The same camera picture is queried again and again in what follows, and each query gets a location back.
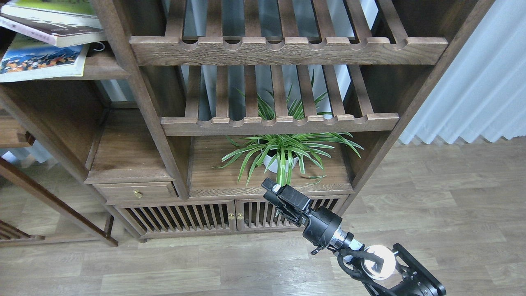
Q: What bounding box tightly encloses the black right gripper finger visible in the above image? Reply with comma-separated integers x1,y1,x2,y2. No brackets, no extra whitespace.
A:
265,192,307,227
262,178,311,212

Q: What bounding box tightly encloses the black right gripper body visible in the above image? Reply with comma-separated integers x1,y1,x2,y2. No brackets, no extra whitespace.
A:
298,207,343,250

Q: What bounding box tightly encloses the maroon cover thick book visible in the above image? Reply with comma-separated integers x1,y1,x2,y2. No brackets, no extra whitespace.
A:
0,14,107,47

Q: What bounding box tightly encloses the yellow green cover book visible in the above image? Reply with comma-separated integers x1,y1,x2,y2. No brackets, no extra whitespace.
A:
1,0,103,28

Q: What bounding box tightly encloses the colourful 300 paperback book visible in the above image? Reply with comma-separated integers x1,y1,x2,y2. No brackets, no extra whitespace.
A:
0,33,90,83

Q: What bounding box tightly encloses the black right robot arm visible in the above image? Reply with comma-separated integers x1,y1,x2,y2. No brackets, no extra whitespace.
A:
262,178,446,296

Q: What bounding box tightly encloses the white plant pot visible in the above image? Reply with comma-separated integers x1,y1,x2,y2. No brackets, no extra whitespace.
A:
263,152,299,173

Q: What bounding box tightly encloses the green spider plant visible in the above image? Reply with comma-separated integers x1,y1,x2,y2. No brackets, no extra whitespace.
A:
214,72,364,187

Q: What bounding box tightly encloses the dark wooden bookshelf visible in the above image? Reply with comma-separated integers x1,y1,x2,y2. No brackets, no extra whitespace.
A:
1,0,494,241

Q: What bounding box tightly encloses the small wooden drawer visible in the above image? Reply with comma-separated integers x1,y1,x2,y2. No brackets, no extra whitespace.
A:
94,182,178,205

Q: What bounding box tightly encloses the left slatted cabinet door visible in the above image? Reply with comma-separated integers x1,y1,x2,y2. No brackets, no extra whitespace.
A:
115,201,237,239

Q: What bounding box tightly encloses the white pleated curtain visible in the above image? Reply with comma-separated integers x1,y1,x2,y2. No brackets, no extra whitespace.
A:
399,0,526,144

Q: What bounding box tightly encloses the wooden furniture frame left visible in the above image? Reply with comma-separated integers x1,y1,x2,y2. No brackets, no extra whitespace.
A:
0,108,118,247

